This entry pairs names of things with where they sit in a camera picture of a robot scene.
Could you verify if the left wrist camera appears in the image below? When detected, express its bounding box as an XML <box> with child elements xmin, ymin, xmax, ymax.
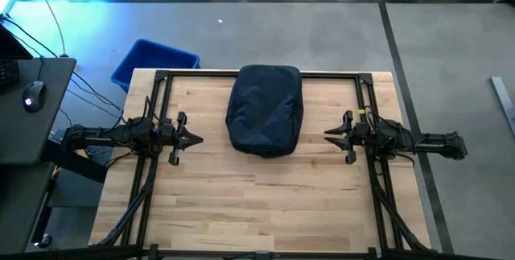
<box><xmin>159</xmin><ymin>117</ymin><xmax>175</xmax><ymax>134</ymax></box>

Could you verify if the grey metal bar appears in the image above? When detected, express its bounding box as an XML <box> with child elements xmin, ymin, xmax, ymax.
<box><xmin>490</xmin><ymin>76</ymin><xmax>515</xmax><ymax>137</ymax></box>

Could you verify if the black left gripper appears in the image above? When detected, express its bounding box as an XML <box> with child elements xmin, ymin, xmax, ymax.
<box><xmin>160</xmin><ymin>110</ymin><xmax>204</xmax><ymax>167</ymax></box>

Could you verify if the navy blue backpack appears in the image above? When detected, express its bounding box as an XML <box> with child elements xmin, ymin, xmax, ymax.
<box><xmin>225</xmin><ymin>64</ymin><xmax>304</xmax><ymax>159</ymax></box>

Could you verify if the blue plastic bin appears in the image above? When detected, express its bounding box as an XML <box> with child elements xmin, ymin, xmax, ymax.
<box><xmin>110</xmin><ymin>38</ymin><xmax>201</xmax><ymax>93</ymax></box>

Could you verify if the black desk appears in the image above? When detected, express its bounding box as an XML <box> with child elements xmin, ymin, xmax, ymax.
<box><xmin>0</xmin><ymin>162</ymin><xmax>56</xmax><ymax>254</ymax></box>
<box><xmin>0</xmin><ymin>56</ymin><xmax>77</xmax><ymax>165</ymax></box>

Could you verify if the black computer mouse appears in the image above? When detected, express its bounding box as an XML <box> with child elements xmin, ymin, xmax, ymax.
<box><xmin>22</xmin><ymin>80</ymin><xmax>47</xmax><ymax>113</ymax></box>

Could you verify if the black aluminium table frame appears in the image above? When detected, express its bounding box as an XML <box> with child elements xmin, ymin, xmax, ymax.
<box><xmin>90</xmin><ymin>69</ymin><xmax>434</xmax><ymax>260</ymax></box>

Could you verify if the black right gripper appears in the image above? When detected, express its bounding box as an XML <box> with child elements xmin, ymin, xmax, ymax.
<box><xmin>323</xmin><ymin>109</ymin><xmax>372</xmax><ymax>166</ymax></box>

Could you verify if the black floor cable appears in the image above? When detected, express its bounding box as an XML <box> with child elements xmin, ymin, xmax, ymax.
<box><xmin>27</xmin><ymin>0</ymin><xmax>69</xmax><ymax>59</ymax></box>

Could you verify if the black keyboard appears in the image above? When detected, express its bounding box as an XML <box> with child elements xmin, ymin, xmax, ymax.
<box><xmin>0</xmin><ymin>58</ymin><xmax>20</xmax><ymax>88</ymax></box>

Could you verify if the black laptop screen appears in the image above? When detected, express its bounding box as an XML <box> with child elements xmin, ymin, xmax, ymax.
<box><xmin>0</xmin><ymin>24</ymin><xmax>33</xmax><ymax>60</ymax></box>

